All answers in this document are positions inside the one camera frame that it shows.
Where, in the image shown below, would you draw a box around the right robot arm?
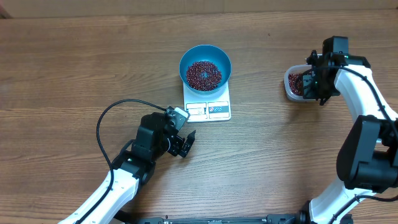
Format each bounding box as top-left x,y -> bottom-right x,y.
295,53 -> 397,223

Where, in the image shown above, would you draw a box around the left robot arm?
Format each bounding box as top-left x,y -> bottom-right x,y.
61,108 -> 195,224

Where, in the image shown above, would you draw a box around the white digital kitchen scale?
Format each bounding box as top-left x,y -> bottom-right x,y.
183,82 -> 232,123

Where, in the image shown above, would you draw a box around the beans in blue bowl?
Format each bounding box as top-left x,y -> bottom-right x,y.
186,61 -> 222,91

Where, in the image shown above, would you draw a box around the blue bowl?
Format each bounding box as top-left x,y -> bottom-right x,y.
179,45 -> 232,94

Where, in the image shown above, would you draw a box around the red adzuki beans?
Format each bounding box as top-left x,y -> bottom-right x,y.
288,73 -> 303,96

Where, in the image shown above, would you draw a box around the clear plastic container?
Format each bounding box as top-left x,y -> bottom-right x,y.
284,65 -> 315,102

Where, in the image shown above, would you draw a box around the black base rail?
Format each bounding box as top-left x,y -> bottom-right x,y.
118,211 -> 354,224

